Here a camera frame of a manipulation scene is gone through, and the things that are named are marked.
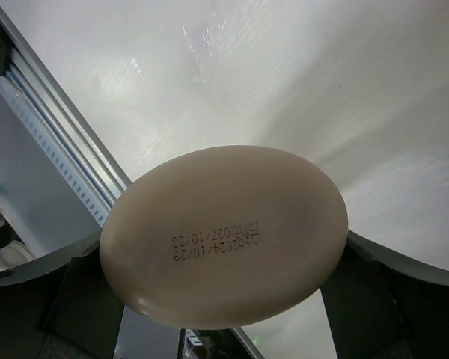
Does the aluminium mounting rail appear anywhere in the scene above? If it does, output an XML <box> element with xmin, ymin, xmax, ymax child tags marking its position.
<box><xmin>0</xmin><ymin>6</ymin><xmax>131</xmax><ymax>207</ymax></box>

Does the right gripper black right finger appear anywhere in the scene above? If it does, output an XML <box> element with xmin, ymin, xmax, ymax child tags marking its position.
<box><xmin>321</xmin><ymin>232</ymin><xmax>449</xmax><ymax>358</ymax></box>

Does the beige cream bottle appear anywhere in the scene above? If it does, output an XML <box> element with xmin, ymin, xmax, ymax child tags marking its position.
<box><xmin>100</xmin><ymin>145</ymin><xmax>348</xmax><ymax>329</ymax></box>

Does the white slotted cable duct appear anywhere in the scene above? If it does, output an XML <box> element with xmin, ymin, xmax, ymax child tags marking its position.
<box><xmin>0</xmin><ymin>80</ymin><xmax>109</xmax><ymax>226</ymax></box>

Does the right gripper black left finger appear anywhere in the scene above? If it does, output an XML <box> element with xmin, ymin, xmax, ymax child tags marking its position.
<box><xmin>0</xmin><ymin>233</ymin><xmax>123</xmax><ymax>358</ymax></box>

